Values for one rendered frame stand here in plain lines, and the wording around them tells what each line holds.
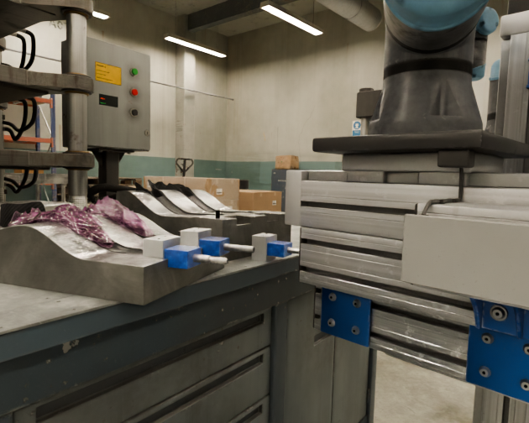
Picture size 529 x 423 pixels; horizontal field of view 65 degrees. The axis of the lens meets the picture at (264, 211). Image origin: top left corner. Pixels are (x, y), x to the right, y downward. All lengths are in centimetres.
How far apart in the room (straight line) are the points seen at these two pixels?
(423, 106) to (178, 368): 61
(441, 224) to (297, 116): 864
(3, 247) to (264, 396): 68
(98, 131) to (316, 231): 120
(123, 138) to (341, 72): 715
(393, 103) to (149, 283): 41
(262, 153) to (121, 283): 899
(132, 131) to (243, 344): 108
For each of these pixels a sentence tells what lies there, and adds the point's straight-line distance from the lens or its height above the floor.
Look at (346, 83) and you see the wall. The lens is 851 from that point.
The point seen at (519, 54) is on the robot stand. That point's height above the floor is 119.
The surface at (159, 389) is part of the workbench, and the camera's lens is 82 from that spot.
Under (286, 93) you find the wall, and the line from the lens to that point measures 929.
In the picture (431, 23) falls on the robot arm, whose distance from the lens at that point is 50.
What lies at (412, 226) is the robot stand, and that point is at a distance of 43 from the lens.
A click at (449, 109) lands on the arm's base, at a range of 59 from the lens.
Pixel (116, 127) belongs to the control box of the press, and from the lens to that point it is 174.
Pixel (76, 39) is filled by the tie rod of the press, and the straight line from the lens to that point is 156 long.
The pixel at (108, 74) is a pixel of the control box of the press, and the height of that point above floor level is 135.
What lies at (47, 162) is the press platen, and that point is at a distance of 150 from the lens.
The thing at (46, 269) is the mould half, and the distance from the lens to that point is 71.
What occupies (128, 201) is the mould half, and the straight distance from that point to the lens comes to 109.
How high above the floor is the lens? 98
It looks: 5 degrees down
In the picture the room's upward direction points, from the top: 2 degrees clockwise
